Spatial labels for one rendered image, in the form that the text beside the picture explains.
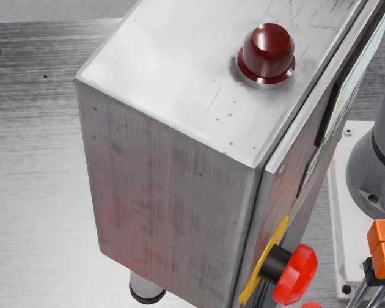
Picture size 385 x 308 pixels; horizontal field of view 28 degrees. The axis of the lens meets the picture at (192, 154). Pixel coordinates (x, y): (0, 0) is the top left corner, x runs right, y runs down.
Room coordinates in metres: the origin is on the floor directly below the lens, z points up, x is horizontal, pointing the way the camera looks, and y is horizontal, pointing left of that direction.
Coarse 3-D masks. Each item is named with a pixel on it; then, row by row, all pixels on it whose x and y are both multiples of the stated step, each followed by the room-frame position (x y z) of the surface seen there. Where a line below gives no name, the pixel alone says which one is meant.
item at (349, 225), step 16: (352, 128) 0.59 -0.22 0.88; (368, 128) 0.59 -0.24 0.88; (352, 144) 0.57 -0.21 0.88; (336, 160) 0.54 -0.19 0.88; (336, 176) 0.51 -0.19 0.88; (336, 192) 0.49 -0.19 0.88; (336, 208) 0.48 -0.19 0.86; (352, 208) 0.47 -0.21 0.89; (336, 224) 0.46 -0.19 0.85; (352, 224) 0.44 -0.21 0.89; (368, 224) 0.44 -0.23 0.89; (336, 240) 0.44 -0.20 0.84; (352, 240) 0.42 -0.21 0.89; (336, 256) 0.42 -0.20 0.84; (352, 256) 0.40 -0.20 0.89; (368, 256) 0.40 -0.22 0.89; (336, 272) 0.40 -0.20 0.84; (352, 272) 0.38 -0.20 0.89; (336, 288) 0.38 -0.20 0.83; (352, 288) 0.38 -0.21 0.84
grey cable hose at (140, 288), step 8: (136, 280) 0.25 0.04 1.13; (144, 280) 0.25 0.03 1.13; (136, 288) 0.25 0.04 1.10; (144, 288) 0.25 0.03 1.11; (152, 288) 0.25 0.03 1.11; (160, 288) 0.25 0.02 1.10; (136, 296) 0.25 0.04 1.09; (144, 296) 0.25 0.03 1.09; (152, 296) 0.25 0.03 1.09; (160, 296) 0.25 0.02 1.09
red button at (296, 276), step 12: (276, 252) 0.19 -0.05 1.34; (288, 252) 0.19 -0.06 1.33; (300, 252) 0.19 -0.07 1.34; (312, 252) 0.19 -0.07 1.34; (264, 264) 0.18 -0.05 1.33; (276, 264) 0.18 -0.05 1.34; (288, 264) 0.18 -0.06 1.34; (300, 264) 0.18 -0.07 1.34; (312, 264) 0.18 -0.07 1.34; (264, 276) 0.18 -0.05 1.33; (276, 276) 0.18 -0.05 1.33; (288, 276) 0.17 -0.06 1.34; (300, 276) 0.17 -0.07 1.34; (312, 276) 0.18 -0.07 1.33; (276, 288) 0.17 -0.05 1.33; (288, 288) 0.17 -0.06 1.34; (300, 288) 0.17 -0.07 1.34; (276, 300) 0.16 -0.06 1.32; (288, 300) 0.16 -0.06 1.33
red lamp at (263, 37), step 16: (256, 32) 0.22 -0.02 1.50; (272, 32) 0.22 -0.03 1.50; (256, 48) 0.21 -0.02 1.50; (272, 48) 0.21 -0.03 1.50; (288, 48) 0.21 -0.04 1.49; (240, 64) 0.21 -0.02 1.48; (256, 64) 0.21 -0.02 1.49; (272, 64) 0.20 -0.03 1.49; (288, 64) 0.21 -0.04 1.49; (256, 80) 0.20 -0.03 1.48; (272, 80) 0.20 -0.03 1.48; (288, 80) 0.21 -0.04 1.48
